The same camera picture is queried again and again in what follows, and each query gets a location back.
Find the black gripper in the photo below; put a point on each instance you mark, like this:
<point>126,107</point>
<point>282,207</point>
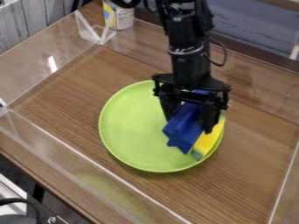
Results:
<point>191,84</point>

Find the blue plastic block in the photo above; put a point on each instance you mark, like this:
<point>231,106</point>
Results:
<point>183,128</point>

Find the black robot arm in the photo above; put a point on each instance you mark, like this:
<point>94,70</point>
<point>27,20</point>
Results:
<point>187,23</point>

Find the green round plate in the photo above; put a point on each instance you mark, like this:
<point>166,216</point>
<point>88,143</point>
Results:
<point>131,124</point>

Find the yellow toy banana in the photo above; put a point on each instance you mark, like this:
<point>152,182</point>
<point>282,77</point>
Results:
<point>207,141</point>

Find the clear acrylic enclosure wall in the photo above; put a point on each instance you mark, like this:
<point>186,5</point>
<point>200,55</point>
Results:
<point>56,79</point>

